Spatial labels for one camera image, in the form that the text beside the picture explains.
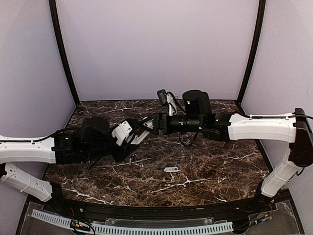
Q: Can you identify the white battery cover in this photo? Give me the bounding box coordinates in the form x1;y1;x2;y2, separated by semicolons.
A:
163;167;179;173

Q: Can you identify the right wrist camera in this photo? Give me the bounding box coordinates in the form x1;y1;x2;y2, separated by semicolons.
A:
157;89;178;116

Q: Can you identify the right black frame post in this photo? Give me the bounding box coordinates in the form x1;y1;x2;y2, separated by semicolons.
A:
236;0;266;106

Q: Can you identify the white remote control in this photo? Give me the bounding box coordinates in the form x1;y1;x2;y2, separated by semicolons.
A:
133;120;153;145

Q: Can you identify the left black frame post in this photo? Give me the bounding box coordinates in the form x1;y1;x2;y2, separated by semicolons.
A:
48;0;80;106

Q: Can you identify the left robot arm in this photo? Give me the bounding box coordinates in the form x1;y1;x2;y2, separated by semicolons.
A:
0;117;138;213

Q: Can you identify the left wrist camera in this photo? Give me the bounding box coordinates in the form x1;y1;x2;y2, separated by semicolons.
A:
111;118;139;147

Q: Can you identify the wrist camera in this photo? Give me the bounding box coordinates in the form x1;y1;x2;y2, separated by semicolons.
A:
157;89;178;116
111;118;139;147

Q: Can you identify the white slotted cable duct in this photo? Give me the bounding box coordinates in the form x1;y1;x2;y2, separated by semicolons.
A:
31;209;233;235

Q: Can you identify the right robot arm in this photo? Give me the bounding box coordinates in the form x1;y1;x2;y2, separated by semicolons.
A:
140;90;313;212

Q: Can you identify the black frame post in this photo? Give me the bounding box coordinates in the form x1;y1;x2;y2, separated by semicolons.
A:
236;0;266;106
48;0;80;106

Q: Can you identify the black front rail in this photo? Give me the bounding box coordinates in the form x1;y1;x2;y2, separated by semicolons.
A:
51;199;260;221

